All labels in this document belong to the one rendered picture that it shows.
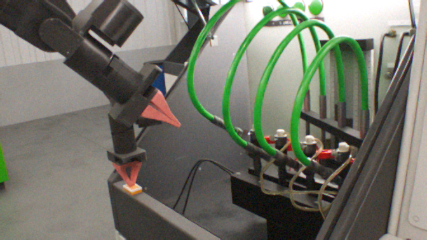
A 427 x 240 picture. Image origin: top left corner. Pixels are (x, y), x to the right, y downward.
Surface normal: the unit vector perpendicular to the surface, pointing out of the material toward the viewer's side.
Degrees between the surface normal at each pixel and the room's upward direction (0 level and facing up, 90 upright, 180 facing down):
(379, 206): 90
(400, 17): 90
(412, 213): 76
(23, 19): 107
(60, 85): 90
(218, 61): 90
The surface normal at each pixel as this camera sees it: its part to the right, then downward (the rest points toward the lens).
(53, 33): 0.57, 0.39
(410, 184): -0.78, -0.03
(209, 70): 0.61, 0.13
